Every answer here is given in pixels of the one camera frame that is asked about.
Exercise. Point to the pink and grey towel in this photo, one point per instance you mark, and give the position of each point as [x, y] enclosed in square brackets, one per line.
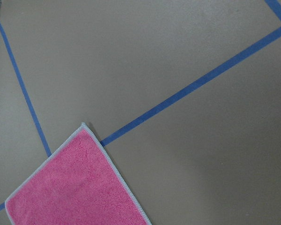
[77, 185]

